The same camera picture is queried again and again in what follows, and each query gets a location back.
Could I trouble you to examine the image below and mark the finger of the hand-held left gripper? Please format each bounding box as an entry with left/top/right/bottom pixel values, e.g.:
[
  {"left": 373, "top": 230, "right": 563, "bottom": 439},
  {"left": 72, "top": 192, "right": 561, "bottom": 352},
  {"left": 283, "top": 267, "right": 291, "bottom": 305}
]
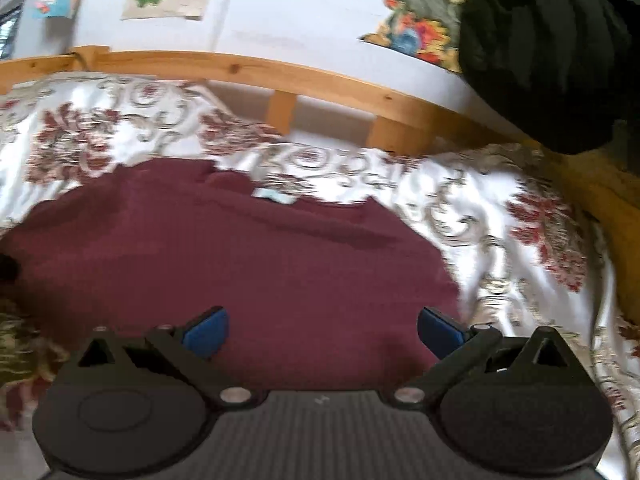
[{"left": 0, "top": 254, "right": 22, "bottom": 282}]

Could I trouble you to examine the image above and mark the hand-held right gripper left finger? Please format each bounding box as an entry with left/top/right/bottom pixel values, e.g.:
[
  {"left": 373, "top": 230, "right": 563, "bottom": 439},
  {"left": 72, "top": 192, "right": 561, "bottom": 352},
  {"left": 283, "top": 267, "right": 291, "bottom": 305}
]
[{"left": 65, "top": 305, "right": 261, "bottom": 408}]

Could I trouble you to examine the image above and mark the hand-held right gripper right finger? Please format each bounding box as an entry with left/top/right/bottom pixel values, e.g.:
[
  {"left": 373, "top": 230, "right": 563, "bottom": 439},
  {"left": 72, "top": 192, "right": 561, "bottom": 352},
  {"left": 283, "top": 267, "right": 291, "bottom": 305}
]
[{"left": 390, "top": 306, "right": 583, "bottom": 408}]

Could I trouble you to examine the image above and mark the maroon sweater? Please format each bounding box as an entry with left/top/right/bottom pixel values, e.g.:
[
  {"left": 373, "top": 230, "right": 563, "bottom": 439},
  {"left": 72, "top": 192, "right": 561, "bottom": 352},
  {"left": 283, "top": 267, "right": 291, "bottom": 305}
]
[{"left": 0, "top": 157, "right": 463, "bottom": 393}]

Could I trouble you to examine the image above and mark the white floral satin blanket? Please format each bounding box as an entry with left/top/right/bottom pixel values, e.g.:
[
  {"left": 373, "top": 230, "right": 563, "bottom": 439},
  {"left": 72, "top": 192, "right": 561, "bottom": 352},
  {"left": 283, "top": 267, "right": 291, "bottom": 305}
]
[{"left": 0, "top": 74, "right": 640, "bottom": 480}]

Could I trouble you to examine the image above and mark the dark window grille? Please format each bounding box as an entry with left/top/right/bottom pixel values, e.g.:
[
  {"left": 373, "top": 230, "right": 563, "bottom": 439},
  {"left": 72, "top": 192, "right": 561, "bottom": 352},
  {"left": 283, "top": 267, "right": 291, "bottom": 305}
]
[{"left": 0, "top": 2, "right": 24, "bottom": 62}]

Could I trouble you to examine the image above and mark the black quilted jacket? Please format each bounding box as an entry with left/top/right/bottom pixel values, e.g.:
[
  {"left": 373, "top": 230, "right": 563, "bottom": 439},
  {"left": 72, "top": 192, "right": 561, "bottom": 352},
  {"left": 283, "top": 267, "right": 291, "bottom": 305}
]
[{"left": 457, "top": 0, "right": 640, "bottom": 157}]

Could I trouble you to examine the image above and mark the wooden bed frame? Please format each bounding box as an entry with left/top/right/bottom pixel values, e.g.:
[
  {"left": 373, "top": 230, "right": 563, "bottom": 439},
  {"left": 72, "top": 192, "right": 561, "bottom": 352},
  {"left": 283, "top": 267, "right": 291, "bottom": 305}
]
[{"left": 0, "top": 45, "right": 640, "bottom": 311}]

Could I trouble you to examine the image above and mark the colourful landscape wall poster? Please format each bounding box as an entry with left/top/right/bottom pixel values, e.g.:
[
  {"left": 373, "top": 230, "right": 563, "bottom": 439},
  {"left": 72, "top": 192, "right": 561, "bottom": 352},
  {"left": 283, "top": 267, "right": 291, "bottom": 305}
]
[{"left": 359, "top": 0, "right": 503, "bottom": 75}]

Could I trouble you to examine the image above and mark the white wall pipe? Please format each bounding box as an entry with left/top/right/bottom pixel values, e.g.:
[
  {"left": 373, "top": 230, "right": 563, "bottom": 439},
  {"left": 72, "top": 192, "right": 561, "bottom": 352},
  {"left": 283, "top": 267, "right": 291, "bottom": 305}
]
[{"left": 212, "top": 0, "right": 242, "bottom": 54}]

